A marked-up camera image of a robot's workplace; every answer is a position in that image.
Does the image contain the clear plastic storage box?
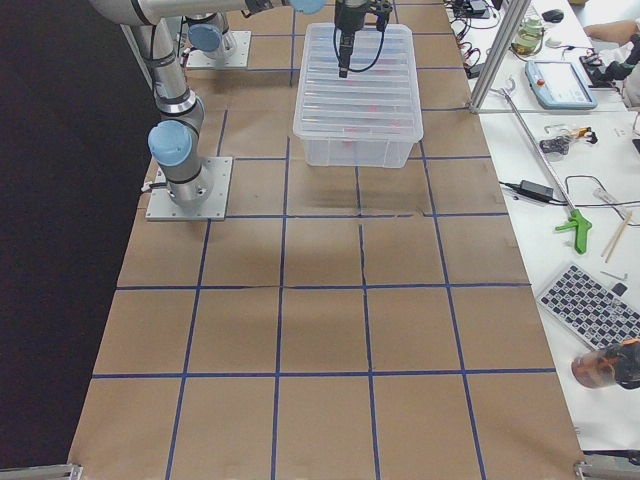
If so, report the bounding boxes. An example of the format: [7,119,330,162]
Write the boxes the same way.
[291,22,425,169]

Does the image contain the black computer mouse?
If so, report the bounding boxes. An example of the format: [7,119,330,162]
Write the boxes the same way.
[541,9,565,24]

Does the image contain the blue teach pendant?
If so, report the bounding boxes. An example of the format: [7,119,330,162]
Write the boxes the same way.
[524,61,598,110]

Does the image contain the black power adapter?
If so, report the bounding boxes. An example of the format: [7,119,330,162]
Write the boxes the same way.
[500,180,566,205]

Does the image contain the long reach grabber tool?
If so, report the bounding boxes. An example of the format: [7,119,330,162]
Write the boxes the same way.
[491,76,592,254]

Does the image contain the wooden chopsticks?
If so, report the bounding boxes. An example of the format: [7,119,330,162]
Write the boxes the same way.
[601,211,633,263]

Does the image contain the checkered calibration board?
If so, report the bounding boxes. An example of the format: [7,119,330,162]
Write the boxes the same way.
[537,263,639,350]

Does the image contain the orange transparent bottle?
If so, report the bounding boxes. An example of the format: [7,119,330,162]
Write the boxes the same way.
[571,338,639,390]

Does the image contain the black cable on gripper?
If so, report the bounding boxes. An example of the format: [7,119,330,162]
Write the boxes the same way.
[344,9,391,74]

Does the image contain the aluminium frame post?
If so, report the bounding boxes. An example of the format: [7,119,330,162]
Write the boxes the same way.
[469,0,530,113]

